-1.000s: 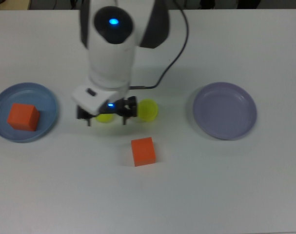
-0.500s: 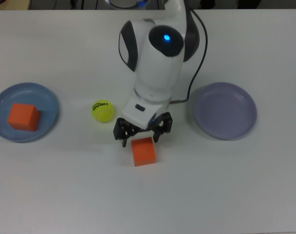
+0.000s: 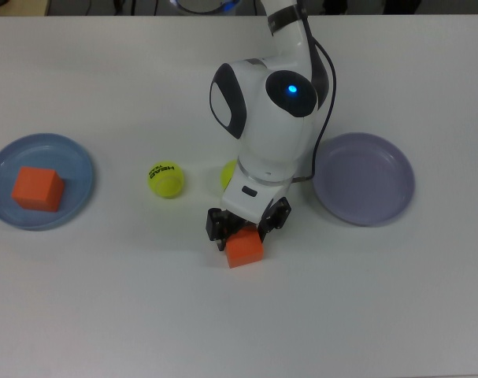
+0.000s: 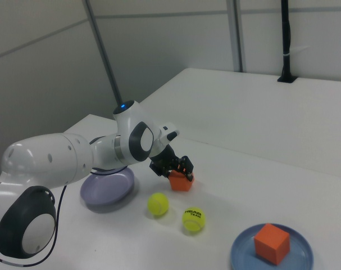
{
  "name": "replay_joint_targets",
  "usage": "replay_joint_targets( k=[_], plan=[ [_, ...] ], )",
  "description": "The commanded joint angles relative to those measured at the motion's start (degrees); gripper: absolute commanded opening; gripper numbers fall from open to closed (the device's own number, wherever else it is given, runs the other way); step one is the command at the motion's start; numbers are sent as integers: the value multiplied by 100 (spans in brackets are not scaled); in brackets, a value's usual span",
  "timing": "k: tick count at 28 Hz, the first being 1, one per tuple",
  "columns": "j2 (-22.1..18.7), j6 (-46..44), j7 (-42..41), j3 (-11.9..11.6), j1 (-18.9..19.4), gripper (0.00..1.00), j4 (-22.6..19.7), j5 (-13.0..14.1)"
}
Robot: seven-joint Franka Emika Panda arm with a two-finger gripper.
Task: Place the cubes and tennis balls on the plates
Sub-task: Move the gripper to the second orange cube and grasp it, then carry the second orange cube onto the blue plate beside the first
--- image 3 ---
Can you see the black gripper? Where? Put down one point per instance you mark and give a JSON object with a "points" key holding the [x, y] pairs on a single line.
{"points": [[236, 224]]}

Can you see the blue plate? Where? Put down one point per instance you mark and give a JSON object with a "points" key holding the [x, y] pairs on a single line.
{"points": [[77, 173]]}

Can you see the purple plate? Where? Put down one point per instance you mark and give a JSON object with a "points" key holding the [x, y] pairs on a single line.
{"points": [[364, 179]]}

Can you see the tennis ball with black print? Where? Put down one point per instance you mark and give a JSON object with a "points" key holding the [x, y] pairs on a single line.
{"points": [[165, 181]]}

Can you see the plain yellow tennis ball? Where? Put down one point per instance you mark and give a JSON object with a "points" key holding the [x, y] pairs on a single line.
{"points": [[227, 175]]}

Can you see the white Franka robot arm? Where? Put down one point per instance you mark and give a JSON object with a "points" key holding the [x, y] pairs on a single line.
{"points": [[270, 134]]}

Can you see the orange foam cube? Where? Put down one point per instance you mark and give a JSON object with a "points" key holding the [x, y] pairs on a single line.
{"points": [[244, 250], [38, 189]]}

